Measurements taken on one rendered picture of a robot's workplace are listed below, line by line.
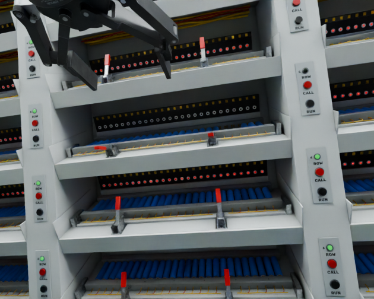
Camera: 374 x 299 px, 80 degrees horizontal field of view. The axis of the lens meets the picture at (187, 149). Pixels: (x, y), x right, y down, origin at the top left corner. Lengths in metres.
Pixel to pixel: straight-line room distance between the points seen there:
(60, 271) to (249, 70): 0.70
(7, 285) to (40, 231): 0.26
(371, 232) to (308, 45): 0.43
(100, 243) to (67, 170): 0.21
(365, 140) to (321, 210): 0.18
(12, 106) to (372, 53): 0.93
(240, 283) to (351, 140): 0.43
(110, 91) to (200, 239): 0.44
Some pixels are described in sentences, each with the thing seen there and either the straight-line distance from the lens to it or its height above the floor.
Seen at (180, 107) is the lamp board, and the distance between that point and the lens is 0.72.
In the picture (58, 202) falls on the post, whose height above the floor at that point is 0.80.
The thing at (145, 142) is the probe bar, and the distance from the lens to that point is 0.62.
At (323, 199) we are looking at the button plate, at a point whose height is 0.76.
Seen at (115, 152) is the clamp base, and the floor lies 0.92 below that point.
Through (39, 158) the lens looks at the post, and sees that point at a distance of 0.73.
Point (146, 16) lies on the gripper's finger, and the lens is 0.31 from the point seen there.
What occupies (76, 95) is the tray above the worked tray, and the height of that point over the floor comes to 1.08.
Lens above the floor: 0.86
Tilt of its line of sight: 4 degrees up
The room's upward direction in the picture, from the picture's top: 6 degrees counter-clockwise
